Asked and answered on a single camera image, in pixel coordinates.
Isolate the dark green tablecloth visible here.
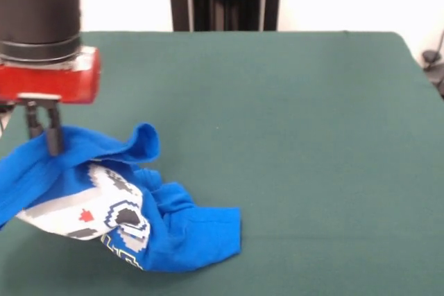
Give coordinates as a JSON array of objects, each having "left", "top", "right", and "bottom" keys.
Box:
[{"left": 0, "top": 31, "right": 444, "bottom": 296}]

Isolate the blue printed shirt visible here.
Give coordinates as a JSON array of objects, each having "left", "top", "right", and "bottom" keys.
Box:
[{"left": 0, "top": 122, "right": 242, "bottom": 272}]

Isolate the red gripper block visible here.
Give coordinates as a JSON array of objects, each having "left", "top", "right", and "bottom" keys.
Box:
[{"left": 0, "top": 46, "right": 102, "bottom": 157}]

